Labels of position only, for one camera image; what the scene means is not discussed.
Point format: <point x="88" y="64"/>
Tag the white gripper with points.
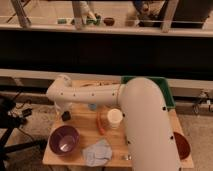
<point x="62" y="107"/>

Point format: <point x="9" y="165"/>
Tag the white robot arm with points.
<point x="151" y="142"/>

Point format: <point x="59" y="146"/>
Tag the light blue small cup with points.
<point x="92" y="107"/>

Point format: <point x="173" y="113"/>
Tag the purple bowl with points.
<point x="64" y="140"/>

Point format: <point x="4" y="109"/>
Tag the orange carrot toy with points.
<point x="99" y="124"/>

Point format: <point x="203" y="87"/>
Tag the black chair base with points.
<point x="9" y="123"/>

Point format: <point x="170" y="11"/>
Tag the white paper cup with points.
<point x="114" y="117"/>

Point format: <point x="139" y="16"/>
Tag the light blue cloth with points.
<point x="97" y="154"/>

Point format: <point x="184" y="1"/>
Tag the green background object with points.
<point x="95" y="21"/>

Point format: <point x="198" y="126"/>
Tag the dark red background bowl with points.
<point x="108" y="21"/>

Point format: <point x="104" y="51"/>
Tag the green plastic bin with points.
<point x="162" y="84"/>

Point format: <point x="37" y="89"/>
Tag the brown bowl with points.
<point x="182" y="145"/>

